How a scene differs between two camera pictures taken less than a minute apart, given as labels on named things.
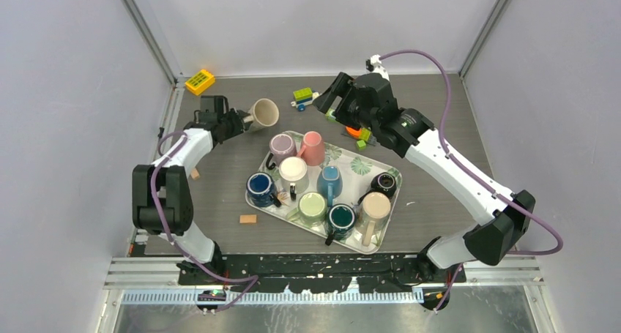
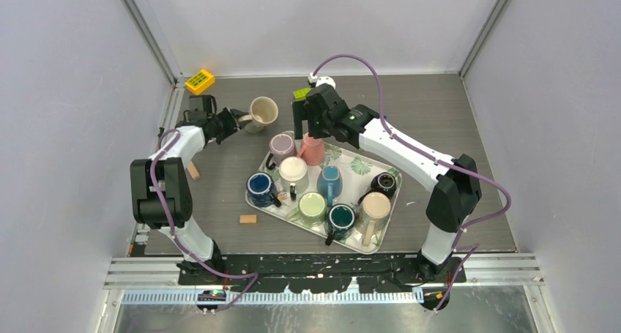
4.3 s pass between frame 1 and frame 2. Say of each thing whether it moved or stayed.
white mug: stayed
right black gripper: moved
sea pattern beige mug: stayed
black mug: stayed
